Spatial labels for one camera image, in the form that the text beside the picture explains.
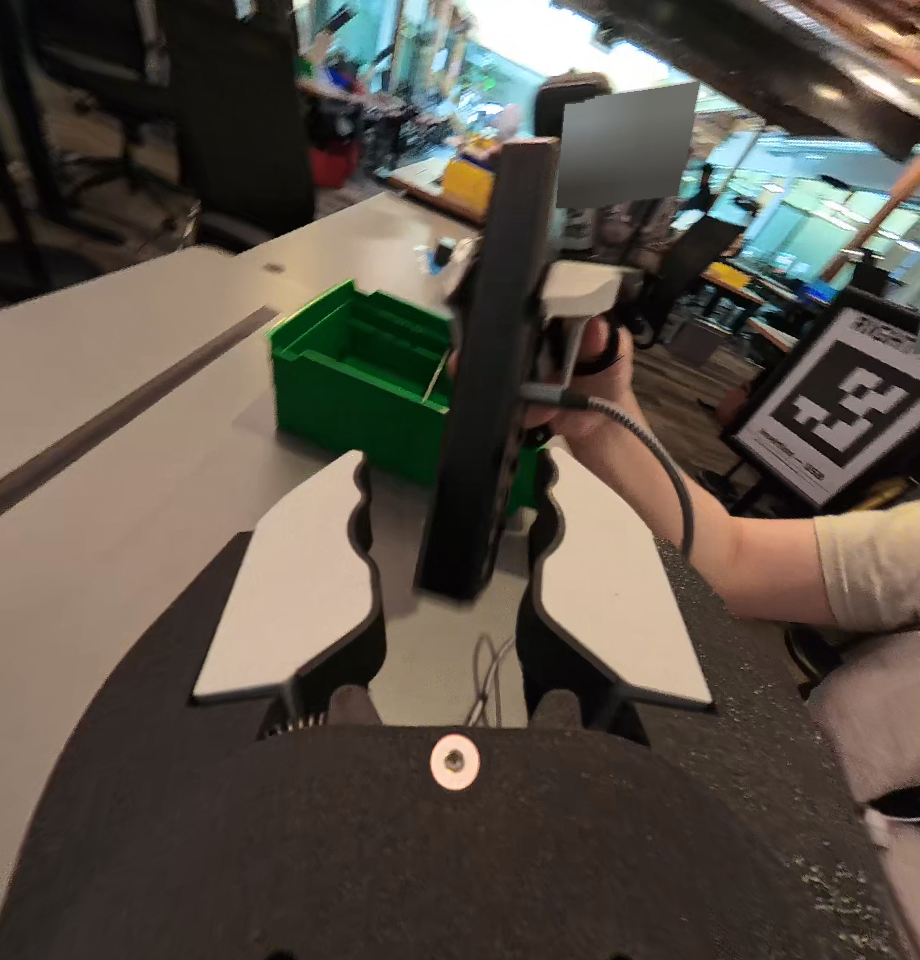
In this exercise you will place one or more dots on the black white tag sign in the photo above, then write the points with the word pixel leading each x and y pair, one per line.
pixel 842 420

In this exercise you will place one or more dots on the person's right forearm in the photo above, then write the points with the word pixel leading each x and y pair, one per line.
pixel 752 555

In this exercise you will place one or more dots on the yellow storage bin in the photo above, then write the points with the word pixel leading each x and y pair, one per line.
pixel 467 180

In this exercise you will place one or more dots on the black mesh office chair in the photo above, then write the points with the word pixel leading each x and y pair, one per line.
pixel 234 112

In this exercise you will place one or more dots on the red storage bin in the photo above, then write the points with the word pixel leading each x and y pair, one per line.
pixel 336 165

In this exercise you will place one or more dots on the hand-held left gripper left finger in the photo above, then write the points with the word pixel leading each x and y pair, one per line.
pixel 295 600

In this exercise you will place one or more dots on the person's right hand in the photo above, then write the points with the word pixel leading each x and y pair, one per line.
pixel 617 420

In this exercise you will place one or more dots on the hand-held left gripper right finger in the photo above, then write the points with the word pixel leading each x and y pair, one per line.
pixel 617 600

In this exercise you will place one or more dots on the black usb hub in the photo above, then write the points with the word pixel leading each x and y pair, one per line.
pixel 490 375

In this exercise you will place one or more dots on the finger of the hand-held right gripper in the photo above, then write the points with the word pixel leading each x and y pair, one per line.
pixel 463 270
pixel 580 289

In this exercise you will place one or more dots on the green plastic bin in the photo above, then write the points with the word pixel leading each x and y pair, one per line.
pixel 340 405

